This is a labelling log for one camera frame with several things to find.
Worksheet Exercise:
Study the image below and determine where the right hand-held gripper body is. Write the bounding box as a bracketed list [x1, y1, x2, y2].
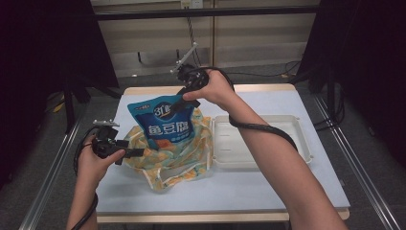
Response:
[169, 42, 210, 97]

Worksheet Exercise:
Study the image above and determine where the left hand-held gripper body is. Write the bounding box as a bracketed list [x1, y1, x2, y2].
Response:
[92, 119, 123, 160]

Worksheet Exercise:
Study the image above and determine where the blue snack pouch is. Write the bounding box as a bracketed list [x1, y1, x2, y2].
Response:
[126, 94, 196, 151]

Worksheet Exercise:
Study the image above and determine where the fruit-print cloth bag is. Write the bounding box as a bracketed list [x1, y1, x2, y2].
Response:
[123, 108, 214, 193]

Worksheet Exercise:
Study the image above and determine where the white plastic tray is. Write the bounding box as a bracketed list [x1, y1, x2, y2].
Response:
[212, 114, 314, 170]

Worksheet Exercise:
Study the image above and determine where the person's left hand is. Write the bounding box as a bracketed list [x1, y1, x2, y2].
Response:
[77, 135, 126, 188]

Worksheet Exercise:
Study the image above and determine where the person's right hand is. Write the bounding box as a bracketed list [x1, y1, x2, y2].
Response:
[182, 69, 238, 111]

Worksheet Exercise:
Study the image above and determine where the black horizontal bar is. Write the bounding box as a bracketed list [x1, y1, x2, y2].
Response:
[94, 4, 320, 22]

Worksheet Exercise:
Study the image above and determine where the dark curtain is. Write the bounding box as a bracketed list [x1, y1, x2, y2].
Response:
[0, 0, 121, 190]
[300, 0, 406, 167]

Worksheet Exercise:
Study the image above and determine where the black hanging cable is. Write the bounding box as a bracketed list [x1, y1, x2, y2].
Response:
[186, 15, 202, 68]

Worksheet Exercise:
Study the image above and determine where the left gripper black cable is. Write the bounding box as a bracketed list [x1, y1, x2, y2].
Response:
[70, 126, 100, 230]

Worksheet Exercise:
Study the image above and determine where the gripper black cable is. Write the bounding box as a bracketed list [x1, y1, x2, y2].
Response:
[188, 66, 300, 152]
[70, 126, 100, 230]

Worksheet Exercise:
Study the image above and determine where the white wall socket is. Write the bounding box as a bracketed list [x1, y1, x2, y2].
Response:
[180, 0, 204, 10]

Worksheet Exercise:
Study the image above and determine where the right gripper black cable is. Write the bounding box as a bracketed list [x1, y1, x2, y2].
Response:
[188, 66, 300, 152]

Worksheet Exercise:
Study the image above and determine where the thin black floor cable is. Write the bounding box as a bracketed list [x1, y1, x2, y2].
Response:
[229, 60, 303, 80]

